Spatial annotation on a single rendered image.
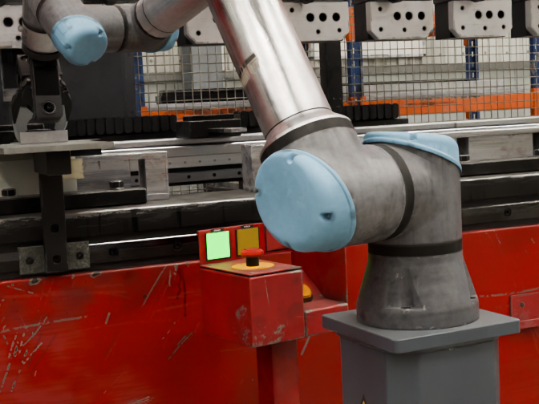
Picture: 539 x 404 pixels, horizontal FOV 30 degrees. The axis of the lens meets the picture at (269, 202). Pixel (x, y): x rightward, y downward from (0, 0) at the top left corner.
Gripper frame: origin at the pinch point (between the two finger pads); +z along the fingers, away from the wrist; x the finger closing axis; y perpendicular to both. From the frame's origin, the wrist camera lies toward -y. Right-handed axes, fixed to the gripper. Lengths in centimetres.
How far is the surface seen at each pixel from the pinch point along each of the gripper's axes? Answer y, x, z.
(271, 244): -27.9, -36.9, 3.6
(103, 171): -1.0, -12.3, 8.3
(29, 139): -2.4, 2.3, -2.3
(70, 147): -16.3, -1.7, -12.4
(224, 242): -28.5, -27.4, 1.0
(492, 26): 15, -100, -13
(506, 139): 0, -104, 8
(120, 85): 51, -29, 29
